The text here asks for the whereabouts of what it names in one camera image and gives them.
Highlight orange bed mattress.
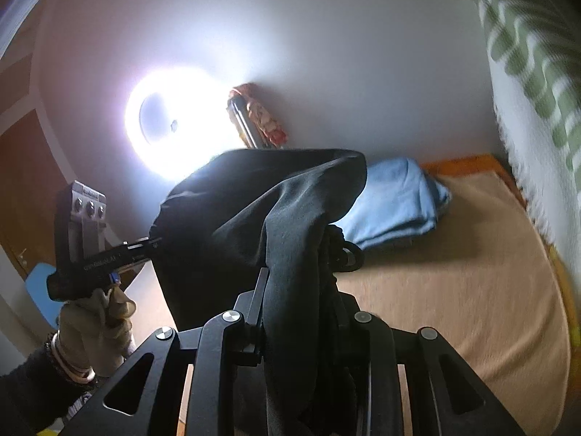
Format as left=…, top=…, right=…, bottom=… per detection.
left=419, top=153, right=581, bottom=373

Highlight folded light blue cloth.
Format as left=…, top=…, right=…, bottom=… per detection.
left=335, top=158, right=452, bottom=250

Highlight blue chair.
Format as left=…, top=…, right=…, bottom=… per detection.
left=25, top=263, right=63, bottom=329

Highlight brown wooden door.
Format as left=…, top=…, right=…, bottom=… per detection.
left=1, top=55, right=67, bottom=278

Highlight left forearm dark sleeve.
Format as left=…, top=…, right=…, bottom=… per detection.
left=1, top=331, right=96, bottom=435

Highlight left hand white glove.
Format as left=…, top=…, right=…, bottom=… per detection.
left=51, top=286, right=137, bottom=384

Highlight dark green pants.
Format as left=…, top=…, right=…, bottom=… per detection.
left=150, top=150, right=366, bottom=435

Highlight green white striped curtain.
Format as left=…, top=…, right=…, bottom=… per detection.
left=475, top=0, right=580, bottom=279

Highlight bright round ring light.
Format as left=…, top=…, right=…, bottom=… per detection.
left=124, top=64, right=245, bottom=182

